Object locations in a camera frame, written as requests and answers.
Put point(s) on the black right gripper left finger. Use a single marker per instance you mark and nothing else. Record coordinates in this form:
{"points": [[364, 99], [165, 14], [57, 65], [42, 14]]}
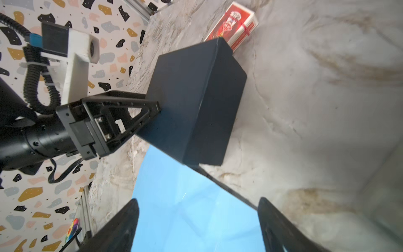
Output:
{"points": [[118, 234]]}

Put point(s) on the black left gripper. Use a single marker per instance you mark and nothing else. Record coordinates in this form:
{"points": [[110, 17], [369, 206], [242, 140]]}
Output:
{"points": [[99, 125]]}

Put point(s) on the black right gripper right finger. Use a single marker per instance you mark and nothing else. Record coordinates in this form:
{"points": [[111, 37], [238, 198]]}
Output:
{"points": [[279, 234]]}

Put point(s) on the blue wrapping paper sheet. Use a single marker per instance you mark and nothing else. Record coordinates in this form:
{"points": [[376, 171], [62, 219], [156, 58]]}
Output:
{"points": [[183, 211]]}

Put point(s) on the black gift box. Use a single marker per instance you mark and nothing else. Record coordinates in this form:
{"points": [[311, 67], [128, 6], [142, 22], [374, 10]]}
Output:
{"points": [[199, 89]]}

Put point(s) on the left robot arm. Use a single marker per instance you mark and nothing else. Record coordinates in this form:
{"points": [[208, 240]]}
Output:
{"points": [[28, 139]]}

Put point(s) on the red playing card box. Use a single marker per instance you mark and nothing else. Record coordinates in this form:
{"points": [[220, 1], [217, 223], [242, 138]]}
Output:
{"points": [[235, 26]]}

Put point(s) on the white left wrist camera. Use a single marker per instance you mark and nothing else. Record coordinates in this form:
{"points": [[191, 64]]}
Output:
{"points": [[72, 52]]}

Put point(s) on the aluminium left corner post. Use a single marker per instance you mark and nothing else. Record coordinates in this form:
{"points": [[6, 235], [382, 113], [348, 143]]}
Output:
{"points": [[146, 9]]}

